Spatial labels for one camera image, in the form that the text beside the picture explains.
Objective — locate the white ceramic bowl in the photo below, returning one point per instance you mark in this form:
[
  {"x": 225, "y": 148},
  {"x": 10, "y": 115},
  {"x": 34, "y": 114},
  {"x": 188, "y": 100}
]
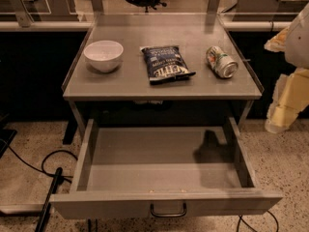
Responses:
[{"x": 104, "y": 56}]

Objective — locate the black floor pole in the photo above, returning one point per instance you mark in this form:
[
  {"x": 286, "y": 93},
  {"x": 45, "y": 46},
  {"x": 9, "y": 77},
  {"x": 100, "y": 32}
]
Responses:
[{"x": 44, "y": 215}]

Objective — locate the dark blue chip bag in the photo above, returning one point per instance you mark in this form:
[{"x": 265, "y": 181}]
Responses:
[{"x": 165, "y": 64}]

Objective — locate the black drawer handle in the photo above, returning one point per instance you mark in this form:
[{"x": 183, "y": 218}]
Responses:
[{"x": 164, "y": 211}]

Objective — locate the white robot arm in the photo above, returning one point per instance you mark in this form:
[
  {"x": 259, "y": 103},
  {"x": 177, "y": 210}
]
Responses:
[{"x": 297, "y": 41}]

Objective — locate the white horizontal rail pipe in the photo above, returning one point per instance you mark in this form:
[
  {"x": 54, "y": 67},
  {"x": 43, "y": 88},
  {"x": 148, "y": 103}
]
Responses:
[{"x": 255, "y": 26}]

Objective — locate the grey open top drawer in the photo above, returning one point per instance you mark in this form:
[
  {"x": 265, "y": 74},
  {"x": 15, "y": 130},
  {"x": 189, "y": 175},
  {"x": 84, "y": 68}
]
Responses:
[{"x": 121, "y": 171}]

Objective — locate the grey cabinet counter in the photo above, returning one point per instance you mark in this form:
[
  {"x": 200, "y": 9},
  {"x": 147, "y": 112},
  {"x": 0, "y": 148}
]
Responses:
[{"x": 126, "y": 98}]

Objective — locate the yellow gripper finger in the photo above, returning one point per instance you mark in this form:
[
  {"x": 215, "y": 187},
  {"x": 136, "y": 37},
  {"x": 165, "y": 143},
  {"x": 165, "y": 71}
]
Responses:
[
  {"x": 290, "y": 97},
  {"x": 278, "y": 42}
]

